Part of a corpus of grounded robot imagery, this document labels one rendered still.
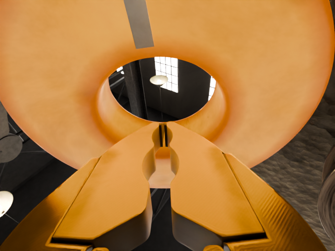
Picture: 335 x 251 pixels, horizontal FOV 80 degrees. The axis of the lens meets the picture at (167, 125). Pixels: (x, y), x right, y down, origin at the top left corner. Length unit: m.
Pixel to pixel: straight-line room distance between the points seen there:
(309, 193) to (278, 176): 0.09
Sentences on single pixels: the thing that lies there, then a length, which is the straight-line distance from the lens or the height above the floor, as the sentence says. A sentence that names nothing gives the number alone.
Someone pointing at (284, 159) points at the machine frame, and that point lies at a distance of 0.62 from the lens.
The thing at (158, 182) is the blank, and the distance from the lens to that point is 0.16.
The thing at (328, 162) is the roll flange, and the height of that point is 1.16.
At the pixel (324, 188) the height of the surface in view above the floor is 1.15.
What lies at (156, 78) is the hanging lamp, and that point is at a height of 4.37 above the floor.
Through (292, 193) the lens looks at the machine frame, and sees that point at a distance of 0.72.
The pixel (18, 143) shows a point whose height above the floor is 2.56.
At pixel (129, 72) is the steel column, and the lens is 4.74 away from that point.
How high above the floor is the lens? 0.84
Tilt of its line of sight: 44 degrees up
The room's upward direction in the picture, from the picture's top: 176 degrees clockwise
